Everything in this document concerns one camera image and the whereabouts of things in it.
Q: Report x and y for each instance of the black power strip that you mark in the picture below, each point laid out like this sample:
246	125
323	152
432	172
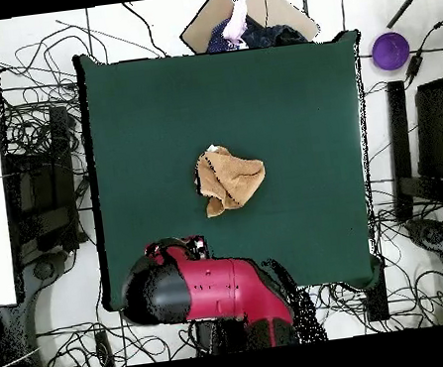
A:
104	347

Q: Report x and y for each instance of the purple bowl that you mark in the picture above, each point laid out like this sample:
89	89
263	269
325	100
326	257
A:
390	50

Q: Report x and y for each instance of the black power adapter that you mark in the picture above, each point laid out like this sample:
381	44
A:
414	66

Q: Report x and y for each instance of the pink cloth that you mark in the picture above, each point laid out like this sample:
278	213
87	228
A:
237	23

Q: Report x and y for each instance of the black equipment stand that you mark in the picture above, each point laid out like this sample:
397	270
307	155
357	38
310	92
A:
46	185

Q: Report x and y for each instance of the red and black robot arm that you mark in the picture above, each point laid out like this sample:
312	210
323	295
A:
226	287

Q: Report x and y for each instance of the black flat panel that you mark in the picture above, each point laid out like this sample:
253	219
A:
436	129

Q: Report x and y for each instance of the black upright bar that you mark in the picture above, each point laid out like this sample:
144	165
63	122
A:
399	141

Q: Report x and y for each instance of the dark blue clothes pile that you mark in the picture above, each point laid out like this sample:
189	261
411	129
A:
275	35

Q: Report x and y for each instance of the cardboard box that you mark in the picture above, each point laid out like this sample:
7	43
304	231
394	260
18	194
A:
205	21

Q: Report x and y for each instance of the dark green table cloth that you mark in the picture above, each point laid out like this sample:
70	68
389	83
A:
236	109

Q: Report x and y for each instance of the tan terry towel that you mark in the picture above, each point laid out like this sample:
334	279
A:
229	178

